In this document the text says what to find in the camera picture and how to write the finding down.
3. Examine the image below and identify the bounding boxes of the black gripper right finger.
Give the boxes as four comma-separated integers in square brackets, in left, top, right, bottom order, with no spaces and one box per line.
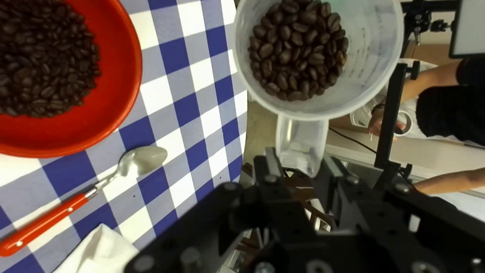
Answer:
[320,156,359,194]

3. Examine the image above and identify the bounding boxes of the black camera stand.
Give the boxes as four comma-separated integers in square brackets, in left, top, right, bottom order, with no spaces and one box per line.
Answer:
[374,61,420,180]

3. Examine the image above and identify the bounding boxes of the clear plastic measuring jug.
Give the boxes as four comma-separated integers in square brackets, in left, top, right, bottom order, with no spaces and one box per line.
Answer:
[233,0,405,177]

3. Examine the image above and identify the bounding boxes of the coffee beans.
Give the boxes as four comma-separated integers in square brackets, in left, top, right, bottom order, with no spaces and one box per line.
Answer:
[249,0,349,102]
[0,0,101,118]

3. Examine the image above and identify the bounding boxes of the white towel with red stripe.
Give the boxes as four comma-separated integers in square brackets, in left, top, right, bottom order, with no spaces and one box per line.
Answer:
[53,224,138,273]

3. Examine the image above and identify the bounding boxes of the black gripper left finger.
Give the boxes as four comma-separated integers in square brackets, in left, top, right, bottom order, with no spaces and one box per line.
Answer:
[253,147,283,187]

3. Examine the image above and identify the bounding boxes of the coffee beans in red bowl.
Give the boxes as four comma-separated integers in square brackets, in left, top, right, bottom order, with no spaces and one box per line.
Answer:
[0,0,101,118]

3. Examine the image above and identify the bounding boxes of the red handled metal spoon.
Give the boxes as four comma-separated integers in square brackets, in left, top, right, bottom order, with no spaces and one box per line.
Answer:
[0,146,168,256]

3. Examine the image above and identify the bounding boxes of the seated person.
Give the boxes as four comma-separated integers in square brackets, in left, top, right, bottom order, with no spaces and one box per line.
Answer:
[364,58,485,194]

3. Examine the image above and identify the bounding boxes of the blue white checkered tablecloth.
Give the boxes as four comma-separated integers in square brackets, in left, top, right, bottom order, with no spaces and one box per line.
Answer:
[0,0,247,273]

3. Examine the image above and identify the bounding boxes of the red bowl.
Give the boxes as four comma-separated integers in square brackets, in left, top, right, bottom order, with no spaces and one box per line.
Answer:
[0,0,142,158]

